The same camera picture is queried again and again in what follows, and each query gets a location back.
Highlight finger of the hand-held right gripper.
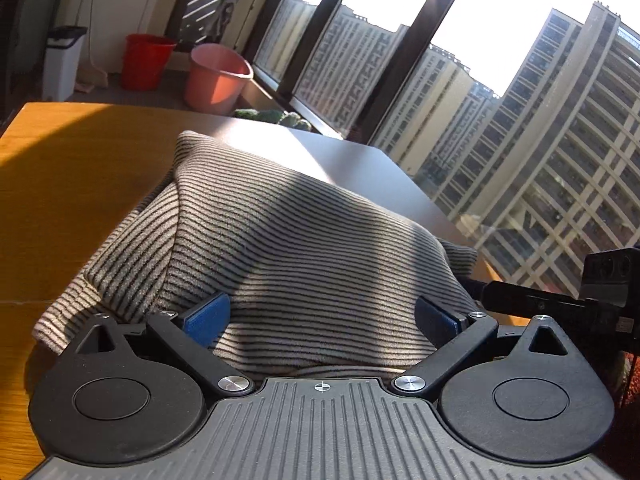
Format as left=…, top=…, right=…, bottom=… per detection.
left=459, top=274, right=587, bottom=319

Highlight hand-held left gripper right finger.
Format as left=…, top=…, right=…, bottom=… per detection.
left=391, top=296, right=577, bottom=398

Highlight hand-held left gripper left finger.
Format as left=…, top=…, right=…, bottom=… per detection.
left=74, top=292, right=255, bottom=397

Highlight grey black striped sweater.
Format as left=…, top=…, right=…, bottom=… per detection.
left=32, top=130, right=482, bottom=379

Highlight beige apartment buildings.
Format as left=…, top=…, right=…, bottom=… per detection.
left=255, top=0, right=640, bottom=297

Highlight pink plastic bucket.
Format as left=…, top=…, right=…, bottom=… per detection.
left=183, top=43, right=254, bottom=116

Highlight red plastic bucket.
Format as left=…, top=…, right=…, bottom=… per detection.
left=121, top=33, right=177, bottom=92

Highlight white cloth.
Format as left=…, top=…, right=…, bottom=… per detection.
left=74, top=62, right=109, bottom=94

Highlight white bin with black lid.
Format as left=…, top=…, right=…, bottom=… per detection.
left=42, top=25, right=88, bottom=103

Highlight dark window frame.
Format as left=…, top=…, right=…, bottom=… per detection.
left=165, top=0, right=482, bottom=147

